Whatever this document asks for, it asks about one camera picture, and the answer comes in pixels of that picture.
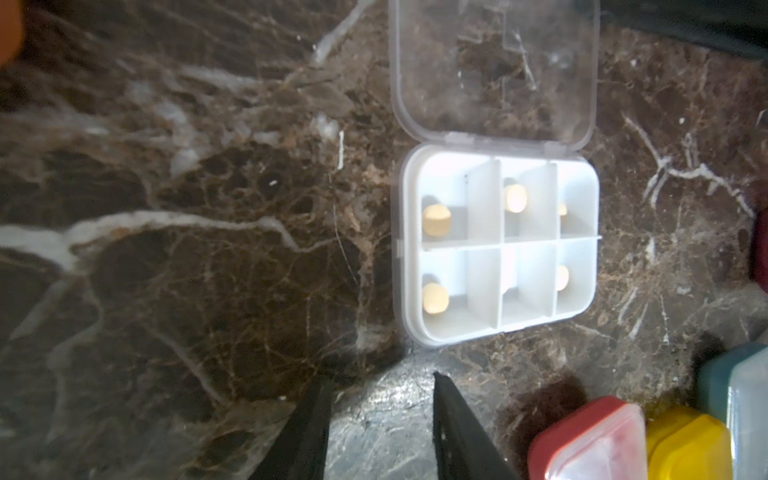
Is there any red pillbox clear lid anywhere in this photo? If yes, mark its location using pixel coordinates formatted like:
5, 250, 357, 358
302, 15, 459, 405
527, 396, 648, 479

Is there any white pillbox with amber lid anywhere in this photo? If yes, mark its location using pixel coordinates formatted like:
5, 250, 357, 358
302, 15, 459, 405
647, 406, 733, 480

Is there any purple pillbox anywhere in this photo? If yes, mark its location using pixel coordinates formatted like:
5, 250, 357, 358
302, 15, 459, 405
751, 209, 768, 293

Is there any white pillbox clear lid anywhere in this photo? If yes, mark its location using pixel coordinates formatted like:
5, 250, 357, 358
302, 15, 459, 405
388, 0, 602, 349

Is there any orange pillbox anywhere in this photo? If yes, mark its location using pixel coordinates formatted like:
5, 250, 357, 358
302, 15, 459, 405
0, 0, 24, 66

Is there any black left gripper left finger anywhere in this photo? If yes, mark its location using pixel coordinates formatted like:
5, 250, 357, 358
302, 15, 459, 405
250, 379, 333, 480

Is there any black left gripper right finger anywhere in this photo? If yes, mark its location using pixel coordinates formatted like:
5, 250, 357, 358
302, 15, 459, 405
433, 372, 518, 480

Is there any teal rectangular pillbox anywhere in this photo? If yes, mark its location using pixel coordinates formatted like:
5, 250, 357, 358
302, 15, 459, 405
696, 342, 767, 479

